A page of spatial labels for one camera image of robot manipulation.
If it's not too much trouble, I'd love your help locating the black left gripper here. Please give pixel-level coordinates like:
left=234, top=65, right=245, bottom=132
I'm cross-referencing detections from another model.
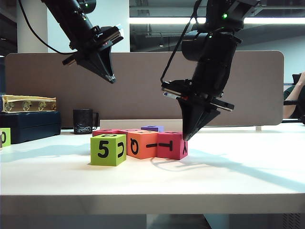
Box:
left=62, top=25, right=124, bottom=84

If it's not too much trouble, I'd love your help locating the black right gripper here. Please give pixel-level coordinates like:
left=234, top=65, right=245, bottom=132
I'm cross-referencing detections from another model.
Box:
left=161, top=79, right=235, bottom=142

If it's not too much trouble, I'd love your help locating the red block with Y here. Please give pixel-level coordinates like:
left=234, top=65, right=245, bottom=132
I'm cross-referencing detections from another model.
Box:
left=156, top=131, right=188, bottom=160

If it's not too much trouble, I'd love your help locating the orange block with Q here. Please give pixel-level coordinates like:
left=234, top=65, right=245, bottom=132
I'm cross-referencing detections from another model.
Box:
left=126, top=131, right=159, bottom=160

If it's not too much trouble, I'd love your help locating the red block with C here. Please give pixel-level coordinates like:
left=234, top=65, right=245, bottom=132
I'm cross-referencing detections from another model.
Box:
left=92, top=129, right=120, bottom=137

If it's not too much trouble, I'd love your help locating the red block with U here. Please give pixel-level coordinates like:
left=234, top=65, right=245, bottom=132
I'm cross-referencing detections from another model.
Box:
left=118, top=128, right=146, bottom=135

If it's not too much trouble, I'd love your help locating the purple block with R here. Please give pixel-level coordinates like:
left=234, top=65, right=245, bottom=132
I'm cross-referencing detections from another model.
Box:
left=141, top=125, right=165, bottom=133

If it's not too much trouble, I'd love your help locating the brown fabric desk divider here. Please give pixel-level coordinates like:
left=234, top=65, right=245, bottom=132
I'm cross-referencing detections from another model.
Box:
left=4, top=51, right=285, bottom=127

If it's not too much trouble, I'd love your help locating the black mug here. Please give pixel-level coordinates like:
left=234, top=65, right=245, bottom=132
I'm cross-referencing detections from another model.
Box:
left=72, top=109, right=100, bottom=135

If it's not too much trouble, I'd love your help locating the white ceiling light strip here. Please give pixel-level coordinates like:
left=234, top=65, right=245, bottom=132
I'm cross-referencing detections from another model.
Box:
left=129, top=17, right=305, bottom=25

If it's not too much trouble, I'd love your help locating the yellow patterned box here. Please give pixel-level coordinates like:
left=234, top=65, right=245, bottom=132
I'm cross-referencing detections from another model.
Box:
left=1, top=94, right=57, bottom=114

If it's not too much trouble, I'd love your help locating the dark blue case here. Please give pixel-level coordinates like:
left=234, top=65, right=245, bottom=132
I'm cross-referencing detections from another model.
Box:
left=0, top=111, right=62, bottom=145

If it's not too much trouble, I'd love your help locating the green block with 5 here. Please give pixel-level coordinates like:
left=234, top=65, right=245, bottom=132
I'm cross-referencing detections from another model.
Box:
left=90, top=134, right=127, bottom=167

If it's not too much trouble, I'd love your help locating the person in dark green top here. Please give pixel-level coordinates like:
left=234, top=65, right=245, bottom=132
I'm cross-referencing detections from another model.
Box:
left=283, top=71, right=305, bottom=119

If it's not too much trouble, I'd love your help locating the green block with O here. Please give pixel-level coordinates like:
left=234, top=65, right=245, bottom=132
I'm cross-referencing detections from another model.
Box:
left=0, top=128, right=11, bottom=148

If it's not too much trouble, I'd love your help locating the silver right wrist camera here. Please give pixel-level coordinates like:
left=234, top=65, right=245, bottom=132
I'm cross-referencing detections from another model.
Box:
left=162, top=87, right=183, bottom=100

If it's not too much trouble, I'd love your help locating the beige cable tray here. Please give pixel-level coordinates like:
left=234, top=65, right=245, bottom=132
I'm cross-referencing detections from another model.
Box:
left=99, top=119, right=189, bottom=134

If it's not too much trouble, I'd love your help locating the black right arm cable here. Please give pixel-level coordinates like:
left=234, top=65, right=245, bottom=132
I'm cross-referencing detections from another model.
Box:
left=160, top=0, right=203, bottom=84

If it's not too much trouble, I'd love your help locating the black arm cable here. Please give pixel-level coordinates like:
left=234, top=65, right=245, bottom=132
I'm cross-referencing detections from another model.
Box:
left=160, top=0, right=203, bottom=84
left=18, top=0, right=78, bottom=55

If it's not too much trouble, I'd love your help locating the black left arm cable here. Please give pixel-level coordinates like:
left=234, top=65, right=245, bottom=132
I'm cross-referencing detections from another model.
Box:
left=18, top=0, right=78, bottom=55

